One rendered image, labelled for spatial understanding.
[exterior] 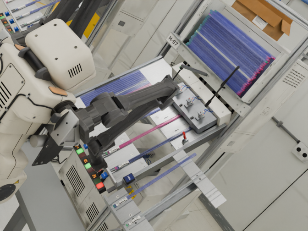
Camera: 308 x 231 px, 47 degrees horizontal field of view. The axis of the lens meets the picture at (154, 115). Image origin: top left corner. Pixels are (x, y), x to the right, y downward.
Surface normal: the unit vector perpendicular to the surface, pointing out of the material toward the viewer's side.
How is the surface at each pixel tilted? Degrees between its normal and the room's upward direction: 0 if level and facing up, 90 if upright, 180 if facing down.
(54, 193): 0
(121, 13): 90
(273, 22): 75
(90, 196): 90
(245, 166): 90
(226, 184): 90
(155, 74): 44
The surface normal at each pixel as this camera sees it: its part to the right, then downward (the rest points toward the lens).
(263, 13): -0.44, -0.25
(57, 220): 0.56, -0.74
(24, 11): -0.08, -0.59
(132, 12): 0.53, 0.66
